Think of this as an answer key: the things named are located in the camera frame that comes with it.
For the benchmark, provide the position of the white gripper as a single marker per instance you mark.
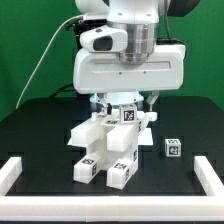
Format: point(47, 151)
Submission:
point(105, 73)

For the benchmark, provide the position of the white tagged cube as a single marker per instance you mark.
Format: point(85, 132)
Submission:
point(172, 147)
point(128, 113)

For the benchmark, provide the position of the grey camera on stand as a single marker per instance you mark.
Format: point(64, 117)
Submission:
point(95, 18)

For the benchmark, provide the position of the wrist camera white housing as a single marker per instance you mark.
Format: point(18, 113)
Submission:
point(104, 39)

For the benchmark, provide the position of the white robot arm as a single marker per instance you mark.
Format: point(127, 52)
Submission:
point(121, 55)

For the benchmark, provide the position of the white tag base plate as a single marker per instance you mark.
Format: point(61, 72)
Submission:
point(145, 138)

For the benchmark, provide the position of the white U-shaped fence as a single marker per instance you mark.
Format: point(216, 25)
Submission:
point(209, 207)

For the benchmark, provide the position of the white chair back frame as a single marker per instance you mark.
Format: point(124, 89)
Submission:
point(118, 135)

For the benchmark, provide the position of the white chair seat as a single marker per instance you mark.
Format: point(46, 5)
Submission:
point(108, 158)

